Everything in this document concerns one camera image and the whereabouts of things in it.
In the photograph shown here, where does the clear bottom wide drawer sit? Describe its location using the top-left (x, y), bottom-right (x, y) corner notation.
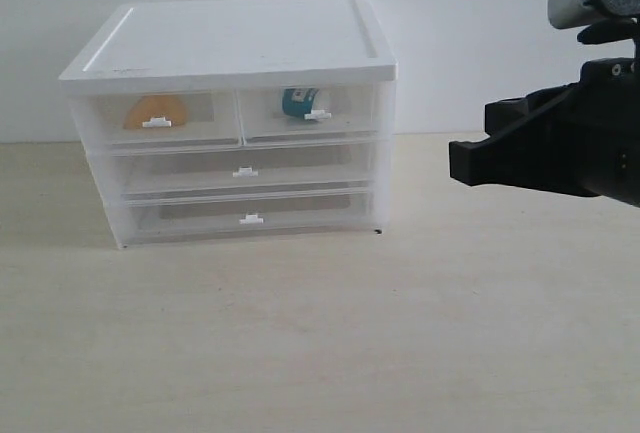
top-left (134, 188), bottom-right (371, 239)

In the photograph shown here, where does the clear wide drawer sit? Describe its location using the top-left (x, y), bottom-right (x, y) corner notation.
top-left (134, 188), bottom-right (371, 239)
top-left (115, 142), bottom-right (377, 195)

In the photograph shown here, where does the clear middle wide drawer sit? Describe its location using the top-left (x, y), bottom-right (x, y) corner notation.
top-left (115, 142), bottom-right (377, 195)

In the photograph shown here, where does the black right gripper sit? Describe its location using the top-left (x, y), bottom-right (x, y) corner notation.
top-left (448, 22), bottom-right (639, 206)

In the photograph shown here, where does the white plastic drawer cabinet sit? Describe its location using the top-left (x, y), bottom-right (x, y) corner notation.
top-left (59, 0), bottom-right (398, 248)

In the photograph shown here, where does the yellow cheese wedge toy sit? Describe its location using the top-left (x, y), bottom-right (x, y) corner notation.
top-left (123, 95), bottom-right (188, 130)

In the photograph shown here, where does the white capped teal bottle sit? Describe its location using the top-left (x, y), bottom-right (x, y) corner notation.
top-left (281, 88), bottom-right (332, 121)

